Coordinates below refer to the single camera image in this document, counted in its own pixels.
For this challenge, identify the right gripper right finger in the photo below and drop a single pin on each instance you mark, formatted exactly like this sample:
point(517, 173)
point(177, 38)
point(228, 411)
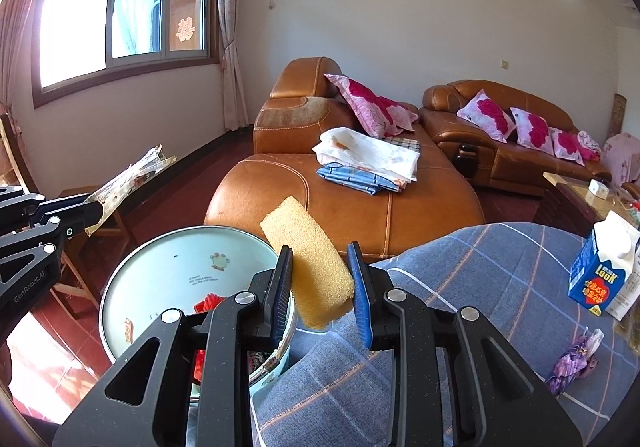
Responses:
point(361, 300)

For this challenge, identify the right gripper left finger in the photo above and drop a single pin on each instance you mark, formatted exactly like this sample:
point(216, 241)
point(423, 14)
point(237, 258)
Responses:
point(279, 293)

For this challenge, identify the yellow sponge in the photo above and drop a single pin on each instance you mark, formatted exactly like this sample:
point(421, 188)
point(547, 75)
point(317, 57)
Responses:
point(321, 284)

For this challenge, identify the gold clear wrapper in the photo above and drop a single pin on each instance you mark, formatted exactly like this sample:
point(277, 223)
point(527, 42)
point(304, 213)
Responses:
point(114, 192)

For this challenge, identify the purple snack wrapper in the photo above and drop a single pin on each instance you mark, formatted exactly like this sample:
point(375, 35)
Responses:
point(576, 363)

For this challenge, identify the light blue trash bucket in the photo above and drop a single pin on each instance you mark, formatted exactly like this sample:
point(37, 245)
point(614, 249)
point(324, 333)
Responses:
point(191, 269)

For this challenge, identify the folded blue striped cloth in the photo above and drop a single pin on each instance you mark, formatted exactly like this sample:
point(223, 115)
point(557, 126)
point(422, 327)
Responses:
point(356, 179)

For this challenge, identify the blue plaid tablecloth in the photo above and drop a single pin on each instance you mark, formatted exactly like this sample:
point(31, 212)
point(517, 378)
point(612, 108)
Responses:
point(486, 316)

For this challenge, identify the folded white cloth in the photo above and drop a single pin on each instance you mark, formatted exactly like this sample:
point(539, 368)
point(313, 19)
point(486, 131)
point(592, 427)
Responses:
point(348, 147)

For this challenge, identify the pink floral pillow on chaise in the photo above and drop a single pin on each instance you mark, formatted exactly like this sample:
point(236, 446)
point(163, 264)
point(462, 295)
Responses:
point(379, 116)

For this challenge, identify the brown leather chaise sofa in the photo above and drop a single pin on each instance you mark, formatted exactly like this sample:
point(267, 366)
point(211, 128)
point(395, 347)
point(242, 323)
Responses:
point(347, 201)

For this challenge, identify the brown leather three-seat sofa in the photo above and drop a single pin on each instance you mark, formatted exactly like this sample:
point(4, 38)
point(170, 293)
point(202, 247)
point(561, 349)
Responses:
point(491, 164)

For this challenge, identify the pink floral pillow left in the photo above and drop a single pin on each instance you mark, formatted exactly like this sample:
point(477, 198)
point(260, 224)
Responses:
point(484, 113)

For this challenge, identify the wooden coffee table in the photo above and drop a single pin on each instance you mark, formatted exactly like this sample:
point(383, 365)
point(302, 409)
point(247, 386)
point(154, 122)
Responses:
point(570, 205)

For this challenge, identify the pink floral pillow middle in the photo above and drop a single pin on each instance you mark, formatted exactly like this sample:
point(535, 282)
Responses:
point(532, 130)

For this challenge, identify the blue Look milk carton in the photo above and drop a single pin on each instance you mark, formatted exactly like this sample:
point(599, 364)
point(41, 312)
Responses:
point(604, 265)

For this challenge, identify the pink floral pillow right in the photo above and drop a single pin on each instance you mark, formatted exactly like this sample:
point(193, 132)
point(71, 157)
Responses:
point(565, 146)

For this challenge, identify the white tissue box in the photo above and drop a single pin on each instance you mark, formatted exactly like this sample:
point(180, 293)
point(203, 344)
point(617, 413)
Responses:
point(597, 189)

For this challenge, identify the white tall milk carton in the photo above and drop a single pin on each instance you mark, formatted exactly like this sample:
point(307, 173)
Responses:
point(630, 291)

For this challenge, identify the pink cloth covered object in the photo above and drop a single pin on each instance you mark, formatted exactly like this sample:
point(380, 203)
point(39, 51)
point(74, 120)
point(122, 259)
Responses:
point(621, 157)

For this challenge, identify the beige curtain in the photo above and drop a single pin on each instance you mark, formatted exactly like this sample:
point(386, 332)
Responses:
point(232, 89)

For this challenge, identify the window with white frame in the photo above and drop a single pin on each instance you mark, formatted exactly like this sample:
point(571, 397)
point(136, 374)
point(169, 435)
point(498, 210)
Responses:
point(79, 44)

